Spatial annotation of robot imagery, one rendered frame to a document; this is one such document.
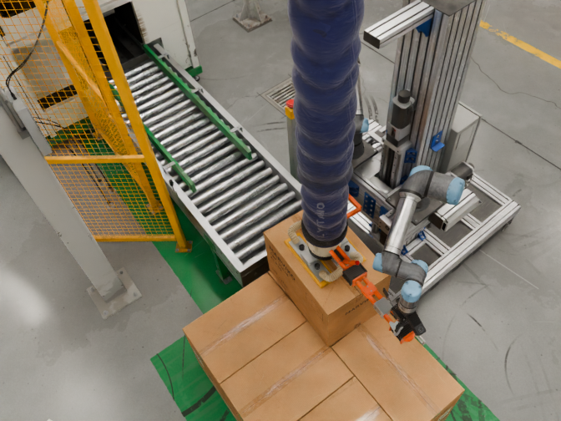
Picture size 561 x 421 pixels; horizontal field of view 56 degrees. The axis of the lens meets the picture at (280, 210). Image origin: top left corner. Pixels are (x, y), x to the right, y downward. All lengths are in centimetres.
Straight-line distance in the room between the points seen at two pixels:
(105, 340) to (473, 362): 242
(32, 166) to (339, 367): 188
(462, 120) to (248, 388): 185
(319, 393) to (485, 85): 341
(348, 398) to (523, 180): 246
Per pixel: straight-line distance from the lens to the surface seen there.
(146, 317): 385
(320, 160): 206
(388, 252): 225
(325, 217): 238
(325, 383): 292
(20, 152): 285
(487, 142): 479
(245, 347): 301
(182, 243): 398
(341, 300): 266
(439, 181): 231
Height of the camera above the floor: 332
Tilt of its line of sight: 53 degrees down
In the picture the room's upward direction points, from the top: 6 degrees counter-clockwise
